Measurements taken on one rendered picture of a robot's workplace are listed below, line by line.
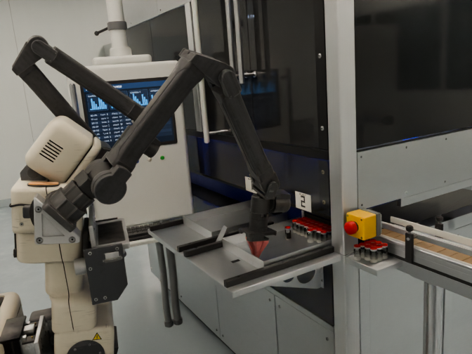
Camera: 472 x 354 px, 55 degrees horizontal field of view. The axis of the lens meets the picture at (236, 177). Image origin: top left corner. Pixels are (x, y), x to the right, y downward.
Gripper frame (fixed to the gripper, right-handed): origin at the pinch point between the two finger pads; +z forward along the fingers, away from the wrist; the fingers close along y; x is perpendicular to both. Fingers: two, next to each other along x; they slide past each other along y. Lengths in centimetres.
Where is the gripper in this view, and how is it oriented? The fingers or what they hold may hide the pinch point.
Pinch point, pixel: (255, 258)
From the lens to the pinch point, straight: 142.9
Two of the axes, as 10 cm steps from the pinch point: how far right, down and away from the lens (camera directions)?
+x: -5.0, -1.5, 8.5
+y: 8.6, 0.0, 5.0
